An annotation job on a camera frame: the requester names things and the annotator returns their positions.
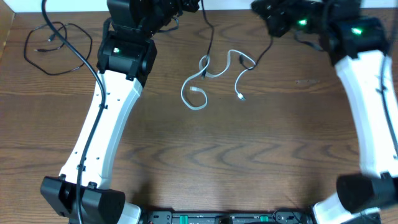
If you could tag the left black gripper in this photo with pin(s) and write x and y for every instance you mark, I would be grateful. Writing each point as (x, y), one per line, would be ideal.
(189, 5)

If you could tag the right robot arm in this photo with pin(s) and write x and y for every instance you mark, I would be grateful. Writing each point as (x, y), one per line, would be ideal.
(360, 51)

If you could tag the brown cardboard panel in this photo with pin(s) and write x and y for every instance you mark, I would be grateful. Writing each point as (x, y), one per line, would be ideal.
(6, 19)

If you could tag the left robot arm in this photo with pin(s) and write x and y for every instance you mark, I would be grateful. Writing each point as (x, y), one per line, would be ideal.
(82, 191)

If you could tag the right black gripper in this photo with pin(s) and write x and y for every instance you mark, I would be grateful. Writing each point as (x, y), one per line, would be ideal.
(277, 17)

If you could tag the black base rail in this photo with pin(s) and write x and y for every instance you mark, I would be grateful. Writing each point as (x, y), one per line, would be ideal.
(280, 216)

